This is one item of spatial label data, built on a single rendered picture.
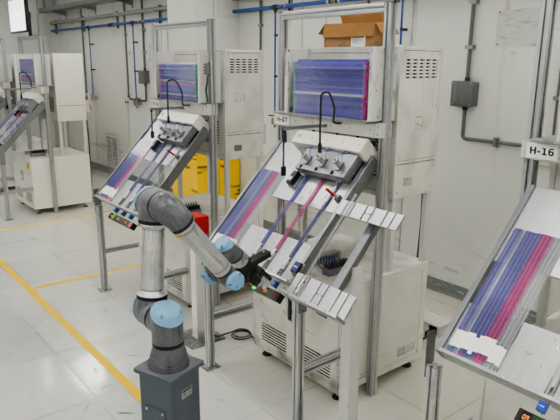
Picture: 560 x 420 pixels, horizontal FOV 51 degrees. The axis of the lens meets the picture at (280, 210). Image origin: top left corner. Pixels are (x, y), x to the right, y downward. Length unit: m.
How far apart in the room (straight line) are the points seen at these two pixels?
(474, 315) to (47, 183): 5.55
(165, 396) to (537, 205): 1.49
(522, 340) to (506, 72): 2.36
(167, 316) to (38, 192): 4.89
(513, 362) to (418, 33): 2.94
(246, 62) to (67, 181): 3.50
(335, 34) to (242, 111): 0.99
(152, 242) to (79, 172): 4.87
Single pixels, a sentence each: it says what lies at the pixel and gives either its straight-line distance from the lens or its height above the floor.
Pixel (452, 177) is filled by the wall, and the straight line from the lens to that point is 4.30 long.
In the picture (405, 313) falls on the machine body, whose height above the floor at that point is 0.36.
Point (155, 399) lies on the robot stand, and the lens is 2.29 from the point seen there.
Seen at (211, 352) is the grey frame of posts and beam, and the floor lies 0.09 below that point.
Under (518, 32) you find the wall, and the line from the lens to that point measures 4.02.
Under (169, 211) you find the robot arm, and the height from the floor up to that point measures 1.14.
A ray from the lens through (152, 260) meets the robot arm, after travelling 2.23.
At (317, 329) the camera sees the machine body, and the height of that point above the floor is 0.35.
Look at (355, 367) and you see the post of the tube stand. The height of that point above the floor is 0.39.
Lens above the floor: 1.64
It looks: 14 degrees down
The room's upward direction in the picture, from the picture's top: straight up
